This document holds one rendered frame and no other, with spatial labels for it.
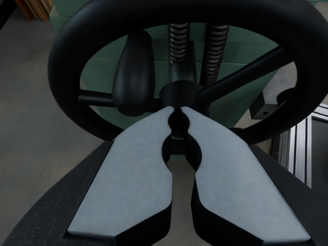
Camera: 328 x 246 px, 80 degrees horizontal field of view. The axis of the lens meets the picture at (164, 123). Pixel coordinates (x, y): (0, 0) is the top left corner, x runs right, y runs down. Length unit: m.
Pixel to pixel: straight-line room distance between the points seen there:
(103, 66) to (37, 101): 0.98
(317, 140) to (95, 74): 0.97
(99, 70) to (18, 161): 0.89
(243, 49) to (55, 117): 1.09
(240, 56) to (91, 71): 0.32
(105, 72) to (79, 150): 0.73
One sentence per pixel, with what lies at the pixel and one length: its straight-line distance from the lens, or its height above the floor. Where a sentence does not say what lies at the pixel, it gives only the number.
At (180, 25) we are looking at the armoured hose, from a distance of 0.23.
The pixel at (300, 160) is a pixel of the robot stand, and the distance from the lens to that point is 1.01.
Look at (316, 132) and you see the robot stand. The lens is 1.14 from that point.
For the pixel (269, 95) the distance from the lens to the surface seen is 0.55.
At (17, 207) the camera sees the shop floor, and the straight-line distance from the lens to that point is 1.21.
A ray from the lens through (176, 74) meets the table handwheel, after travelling 0.25.
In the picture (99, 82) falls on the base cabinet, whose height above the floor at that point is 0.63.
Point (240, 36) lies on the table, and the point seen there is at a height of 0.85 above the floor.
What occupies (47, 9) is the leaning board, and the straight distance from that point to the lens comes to 1.91.
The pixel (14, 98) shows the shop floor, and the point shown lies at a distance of 1.50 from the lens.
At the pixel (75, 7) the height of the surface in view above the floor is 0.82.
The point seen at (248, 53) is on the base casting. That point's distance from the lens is 0.44.
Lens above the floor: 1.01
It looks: 63 degrees down
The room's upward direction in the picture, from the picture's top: 3 degrees clockwise
